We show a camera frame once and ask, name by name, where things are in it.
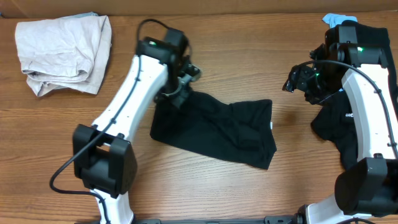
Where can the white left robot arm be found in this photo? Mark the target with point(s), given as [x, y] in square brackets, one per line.
[103, 156]

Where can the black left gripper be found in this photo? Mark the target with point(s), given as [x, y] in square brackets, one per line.
[176, 98]

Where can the folded beige trousers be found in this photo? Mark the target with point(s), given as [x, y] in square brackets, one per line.
[68, 52]

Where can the black t-shirt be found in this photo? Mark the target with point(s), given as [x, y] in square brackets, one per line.
[236, 132]

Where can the light blue garment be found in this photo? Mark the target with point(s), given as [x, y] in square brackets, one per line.
[337, 19]

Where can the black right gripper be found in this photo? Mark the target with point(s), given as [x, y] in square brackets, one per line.
[298, 78]

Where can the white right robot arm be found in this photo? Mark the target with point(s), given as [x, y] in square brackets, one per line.
[369, 188]

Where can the black logo shirt pile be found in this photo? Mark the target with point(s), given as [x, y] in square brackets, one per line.
[335, 121]

